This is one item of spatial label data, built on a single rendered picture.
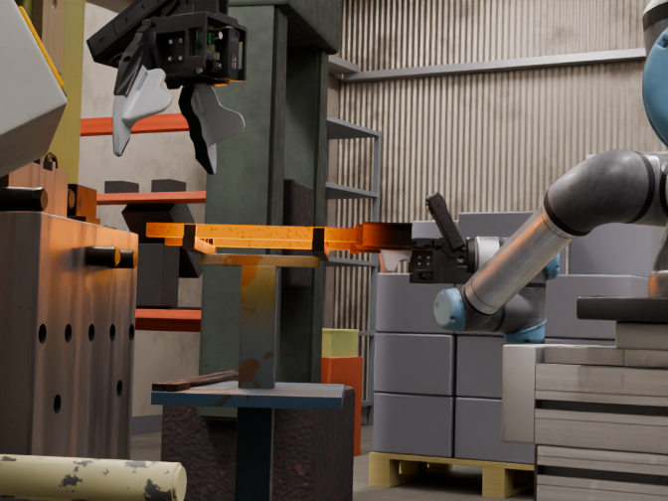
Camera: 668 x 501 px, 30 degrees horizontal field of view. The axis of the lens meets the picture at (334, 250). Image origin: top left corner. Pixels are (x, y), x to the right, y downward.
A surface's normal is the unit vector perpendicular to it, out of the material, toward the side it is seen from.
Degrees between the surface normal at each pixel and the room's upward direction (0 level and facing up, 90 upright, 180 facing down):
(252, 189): 89
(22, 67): 90
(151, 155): 90
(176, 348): 90
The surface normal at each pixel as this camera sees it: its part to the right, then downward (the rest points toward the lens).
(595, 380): -0.49, -0.06
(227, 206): -0.23, -0.08
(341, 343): 0.92, 0.00
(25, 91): 0.27, -0.04
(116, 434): 0.99, 0.02
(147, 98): -0.40, -0.59
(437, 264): 0.00, -0.05
